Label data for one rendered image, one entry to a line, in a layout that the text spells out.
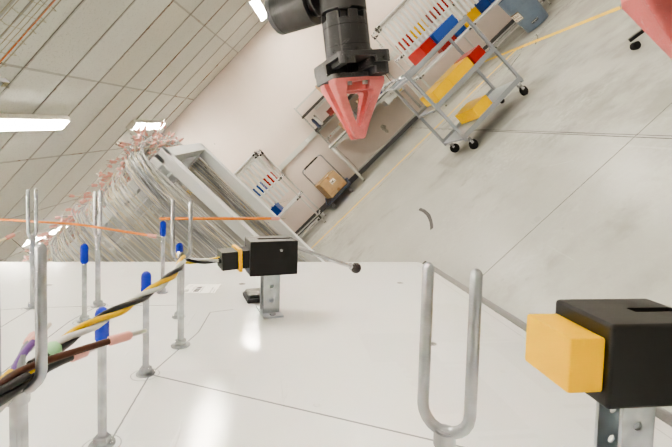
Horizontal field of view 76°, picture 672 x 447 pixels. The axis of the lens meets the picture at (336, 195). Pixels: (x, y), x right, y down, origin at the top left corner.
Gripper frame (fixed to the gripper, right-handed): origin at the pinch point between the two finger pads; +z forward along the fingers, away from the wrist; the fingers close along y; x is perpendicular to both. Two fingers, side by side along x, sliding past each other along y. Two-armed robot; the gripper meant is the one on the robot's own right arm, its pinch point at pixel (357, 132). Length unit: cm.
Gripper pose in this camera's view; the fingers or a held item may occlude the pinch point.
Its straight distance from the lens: 55.9
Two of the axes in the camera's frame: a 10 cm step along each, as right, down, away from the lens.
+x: 9.3, -1.5, 3.3
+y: 3.4, 0.7, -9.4
